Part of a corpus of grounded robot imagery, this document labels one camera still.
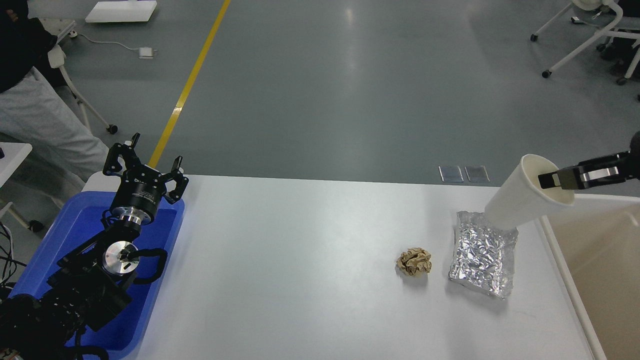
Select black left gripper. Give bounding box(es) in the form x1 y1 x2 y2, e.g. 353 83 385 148
102 132 190 226

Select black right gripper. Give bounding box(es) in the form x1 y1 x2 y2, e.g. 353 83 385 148
538 131 640 191

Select white paper cup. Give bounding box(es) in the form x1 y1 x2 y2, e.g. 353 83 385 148
484 153 575 230

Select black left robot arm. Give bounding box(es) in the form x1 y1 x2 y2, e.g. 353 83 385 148
1 133 189 360

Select beige plastic bin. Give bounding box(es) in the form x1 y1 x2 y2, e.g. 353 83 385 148
534 194 640 360

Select blue plastic bin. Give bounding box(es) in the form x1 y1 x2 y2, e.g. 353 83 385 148
10 191 185 360

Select person in grey trousers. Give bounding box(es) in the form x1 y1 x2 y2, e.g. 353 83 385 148
0 0 109 181

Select white side table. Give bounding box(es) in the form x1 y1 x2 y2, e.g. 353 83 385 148
0 142 45 233

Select right metal floor plate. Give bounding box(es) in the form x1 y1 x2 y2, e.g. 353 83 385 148
464 165 490 183

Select metal floor plate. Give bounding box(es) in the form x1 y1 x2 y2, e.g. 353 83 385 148
438 165 465 183
464 165 490 183

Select white rolling chair left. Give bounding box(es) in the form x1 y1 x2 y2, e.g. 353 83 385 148
39 19 119 135

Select white rolling chair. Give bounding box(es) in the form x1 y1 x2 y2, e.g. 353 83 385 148
39 19 119 135
529 0 640 79

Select white rolling chair right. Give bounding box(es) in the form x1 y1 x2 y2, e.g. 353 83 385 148
529 0 640 79

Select white flat board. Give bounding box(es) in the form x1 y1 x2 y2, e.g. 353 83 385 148
85 0 158 23

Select crumpled silver foil bag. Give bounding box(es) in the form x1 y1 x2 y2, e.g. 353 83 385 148
448 210 519 300

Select left metal floor plate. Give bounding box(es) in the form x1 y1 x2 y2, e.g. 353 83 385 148
438 165 465 183

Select crumpled brown paper ball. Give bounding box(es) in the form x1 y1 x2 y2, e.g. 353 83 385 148
395 247 433 277

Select white power adapter with cable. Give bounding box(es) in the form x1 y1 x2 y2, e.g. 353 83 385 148
71 31 157 60

